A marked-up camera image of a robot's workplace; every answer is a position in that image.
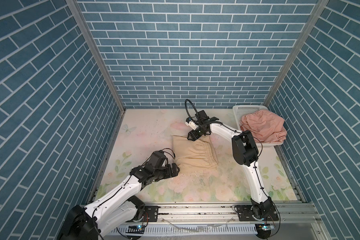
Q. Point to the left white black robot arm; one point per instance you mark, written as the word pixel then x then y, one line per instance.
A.
pixel 95 220

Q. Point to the pink shorts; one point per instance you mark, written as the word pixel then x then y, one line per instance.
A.
pixel 265 126

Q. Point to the aluminium front rail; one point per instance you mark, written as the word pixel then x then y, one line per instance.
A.
pixel 219 221

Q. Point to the white plastic basket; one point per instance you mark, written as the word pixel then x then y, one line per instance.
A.
pixel 242 110

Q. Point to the beige shorts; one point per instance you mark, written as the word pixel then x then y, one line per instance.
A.
pixel 197 156

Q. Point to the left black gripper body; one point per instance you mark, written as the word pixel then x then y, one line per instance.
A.
pixel 165 172

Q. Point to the right aluminium corner post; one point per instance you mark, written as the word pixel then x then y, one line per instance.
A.
pixel 306 30

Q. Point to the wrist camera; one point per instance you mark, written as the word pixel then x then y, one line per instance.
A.
pixel 190 123
pixel 157 159

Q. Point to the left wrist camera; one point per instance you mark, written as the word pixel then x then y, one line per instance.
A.
pixel 157 159

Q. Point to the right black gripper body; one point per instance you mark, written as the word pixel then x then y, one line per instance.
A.
pixel 197 133

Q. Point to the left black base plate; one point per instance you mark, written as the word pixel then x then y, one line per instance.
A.
pixel 147 214

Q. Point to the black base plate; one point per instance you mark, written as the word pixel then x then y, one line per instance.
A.
pixel 147 214
pixel 245 214

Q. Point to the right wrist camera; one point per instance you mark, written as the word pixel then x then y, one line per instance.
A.
pixel 190 123

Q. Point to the aluminium corner post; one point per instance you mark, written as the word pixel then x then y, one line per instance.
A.
pixel 81 22
pixel 306 30

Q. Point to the left aluminium corner post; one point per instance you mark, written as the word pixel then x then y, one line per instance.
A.
pixel 81 22

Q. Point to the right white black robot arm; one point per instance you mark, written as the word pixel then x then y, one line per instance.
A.
pixel 245 153

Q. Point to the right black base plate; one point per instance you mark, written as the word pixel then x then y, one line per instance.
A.
pixel 245 214

